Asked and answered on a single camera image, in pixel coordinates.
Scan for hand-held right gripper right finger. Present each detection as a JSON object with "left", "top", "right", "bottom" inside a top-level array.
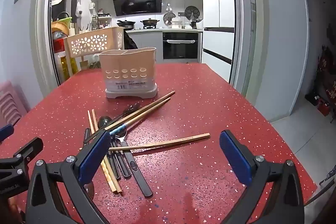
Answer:
[{"left": 219, "top": 130, "right": 305, "bottom": 224}]

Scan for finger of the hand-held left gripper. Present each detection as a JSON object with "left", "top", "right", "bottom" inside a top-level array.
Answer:
[
  {"left": 0, "top": 124, "right": 14, "bottom": 143},
  {"left": 0, "top": 137, "right": 44, "bottom": 180}
]

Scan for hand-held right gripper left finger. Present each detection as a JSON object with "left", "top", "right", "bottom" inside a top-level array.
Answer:
[{"left": 25, "top": 130, "right": 112, "bottom": 224}]

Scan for black-handled steel utensil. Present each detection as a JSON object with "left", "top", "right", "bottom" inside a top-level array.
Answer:
[
  {"left": 83, "top": 129, "right": 91, "bottom": 148},
  {"left": 115, "top": 140, "right": 132, "bottom": 178}
]

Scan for wooden chopstick engraved end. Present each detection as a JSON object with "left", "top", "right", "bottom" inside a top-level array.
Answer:
[{"left": 108, "top": 133, "right": 211, "bottom": 152}]

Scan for long steel spoon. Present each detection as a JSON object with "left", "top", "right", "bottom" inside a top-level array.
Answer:
[{"left": 91, "top": 102, "right": 141, "bottom": 139}]

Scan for wooden chopstick blue band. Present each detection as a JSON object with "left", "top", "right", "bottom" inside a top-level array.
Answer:
[{"left": 109, "top": 97, "right": 171, "bottom": 136}]

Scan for clear plastic container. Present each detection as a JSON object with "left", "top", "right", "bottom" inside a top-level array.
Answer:
[{"left": 99, "top": 47, "right": 158, "bottom": 99}]

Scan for pink plastic chair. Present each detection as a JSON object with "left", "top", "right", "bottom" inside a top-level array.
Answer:
[{"left": 0, "top": 81, "right": 28, "bottom": 130}]

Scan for yellow oil bottle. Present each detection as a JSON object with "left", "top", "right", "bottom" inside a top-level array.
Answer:
[{"left": 59, "top": 52, "right": 76, "bottom": 80}]

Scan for red boxes on floor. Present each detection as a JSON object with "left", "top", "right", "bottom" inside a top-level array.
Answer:
[{"left": 306, "top": 94, "right": 332, "bottom": 116}]

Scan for red plastic basin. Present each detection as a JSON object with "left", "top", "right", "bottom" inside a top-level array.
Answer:
[{"left": 53, "top": 39, "right": 66, "bottom": 52}]

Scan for beige flower-cutout storage cart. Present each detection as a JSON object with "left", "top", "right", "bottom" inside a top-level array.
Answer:
[{"left": 64, "top": 26, "right": 125, "bottom": 77}]

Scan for black plastic bag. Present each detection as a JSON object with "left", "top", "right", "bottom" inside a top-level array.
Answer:
[{"left": 123, "top": 31, "right": 138, "bottom": 50}]

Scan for yellow bowl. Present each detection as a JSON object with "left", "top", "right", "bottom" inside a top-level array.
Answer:
[{"left": 51, "top": 22, "right": 69, "bottom": 36}]

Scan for black built-in oven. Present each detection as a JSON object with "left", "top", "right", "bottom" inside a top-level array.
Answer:
[{"left": 162, "top": 31, "right": 199, "bottom": 60}]

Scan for green plastic basket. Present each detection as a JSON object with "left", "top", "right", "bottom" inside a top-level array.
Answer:
[{"left": 54, "top": 17, "right": 72, "bottom": 29}]

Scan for white spice rack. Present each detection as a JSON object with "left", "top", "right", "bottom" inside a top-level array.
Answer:
[{"left": 91, "top": 14, "right": 113, "bottom": 30}]

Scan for black wok with lid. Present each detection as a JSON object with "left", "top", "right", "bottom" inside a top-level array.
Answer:
[{"left": 140, "top": 18, "right": 160, "bottom": 28}]

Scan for white refrigerator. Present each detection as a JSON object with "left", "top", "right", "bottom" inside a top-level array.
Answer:
[{"left": 201, "top": 0, "right": 235, "bottom": 76}]

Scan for black range hood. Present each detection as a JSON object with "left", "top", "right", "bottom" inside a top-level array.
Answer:
[{"left": 111, "top": 0, "right": 163, "bottom": 17}]

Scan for red wall decoration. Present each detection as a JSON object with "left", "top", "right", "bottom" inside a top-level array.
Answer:
[{"left": 314, "top": 46, "right": 336, "bottom": 109}]

